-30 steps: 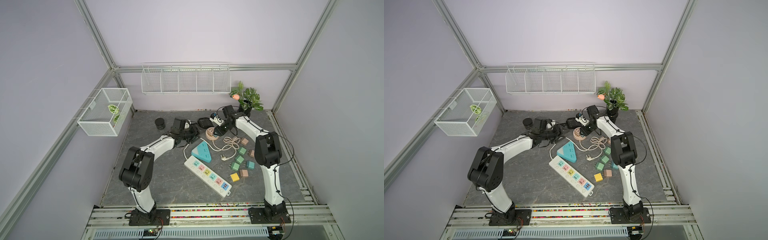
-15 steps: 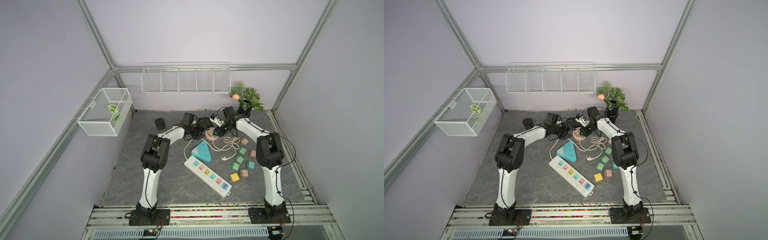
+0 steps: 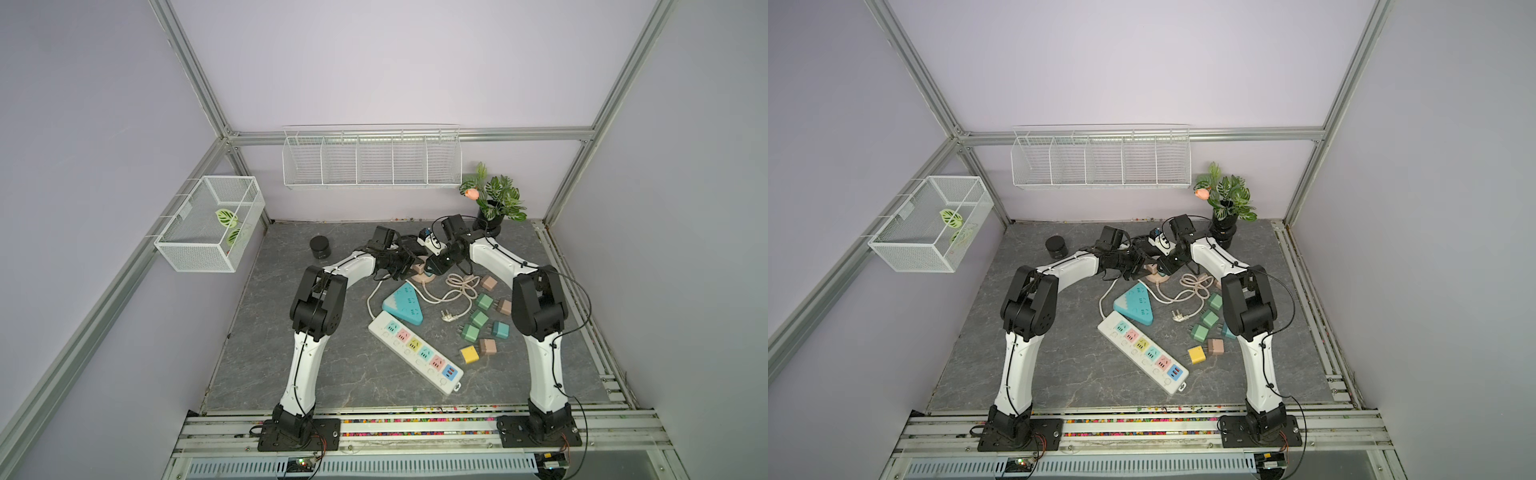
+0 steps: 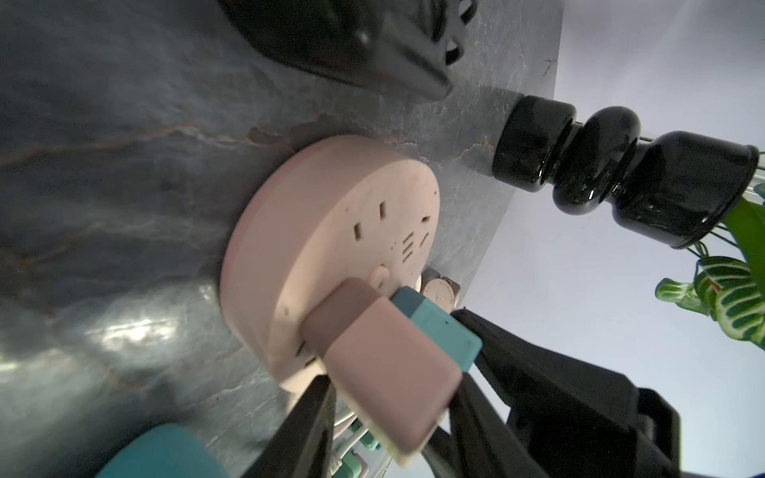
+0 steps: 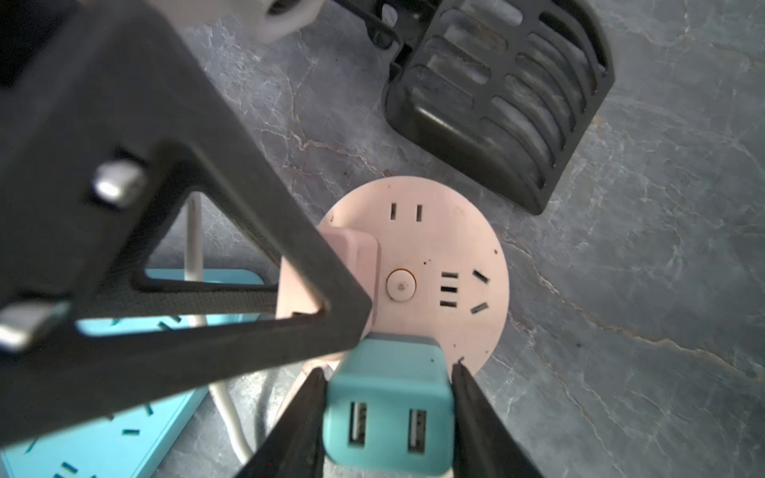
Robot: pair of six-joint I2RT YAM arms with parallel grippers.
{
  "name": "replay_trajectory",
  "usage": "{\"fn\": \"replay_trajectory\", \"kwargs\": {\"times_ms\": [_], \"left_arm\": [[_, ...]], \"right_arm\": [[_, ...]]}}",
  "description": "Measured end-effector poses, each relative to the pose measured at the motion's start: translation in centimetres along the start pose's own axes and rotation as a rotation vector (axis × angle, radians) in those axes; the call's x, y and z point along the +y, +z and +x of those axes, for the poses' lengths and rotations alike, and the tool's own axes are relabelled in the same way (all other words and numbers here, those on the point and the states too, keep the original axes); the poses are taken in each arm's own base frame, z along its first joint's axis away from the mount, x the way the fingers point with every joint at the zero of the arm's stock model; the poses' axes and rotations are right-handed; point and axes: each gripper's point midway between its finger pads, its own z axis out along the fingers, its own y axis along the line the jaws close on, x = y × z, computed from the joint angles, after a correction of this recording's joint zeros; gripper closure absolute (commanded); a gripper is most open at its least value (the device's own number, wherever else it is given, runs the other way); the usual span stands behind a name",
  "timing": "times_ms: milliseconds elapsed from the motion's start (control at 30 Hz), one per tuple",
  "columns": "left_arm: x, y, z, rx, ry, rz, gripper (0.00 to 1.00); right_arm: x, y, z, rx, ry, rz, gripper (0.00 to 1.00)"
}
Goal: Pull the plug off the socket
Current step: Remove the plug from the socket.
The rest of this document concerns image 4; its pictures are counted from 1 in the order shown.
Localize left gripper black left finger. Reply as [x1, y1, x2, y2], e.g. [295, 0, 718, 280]
[243, 376, 337, 478]

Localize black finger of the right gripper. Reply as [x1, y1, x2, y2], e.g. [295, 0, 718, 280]
[452, 309, 681, 477]

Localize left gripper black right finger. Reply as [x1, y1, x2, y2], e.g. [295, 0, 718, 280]
[422, 374, 547, 478]

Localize teal adapter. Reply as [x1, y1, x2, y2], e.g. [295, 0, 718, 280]
[392, 287, 483, 372]

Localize pink adapter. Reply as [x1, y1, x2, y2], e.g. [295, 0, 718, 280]
[301, 278, 463, 464]

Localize teal triangular power socket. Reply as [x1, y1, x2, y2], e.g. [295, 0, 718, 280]
[97, 424, 229, 478]

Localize round beige power socket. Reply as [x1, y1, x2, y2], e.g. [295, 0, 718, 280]
[219, 135, 440, 394]

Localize green artificial plant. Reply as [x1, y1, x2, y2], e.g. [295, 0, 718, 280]
[655, 177, 764, 349]

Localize black ribbed vase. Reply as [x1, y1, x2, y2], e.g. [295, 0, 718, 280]
[492, 96, 759, 249]

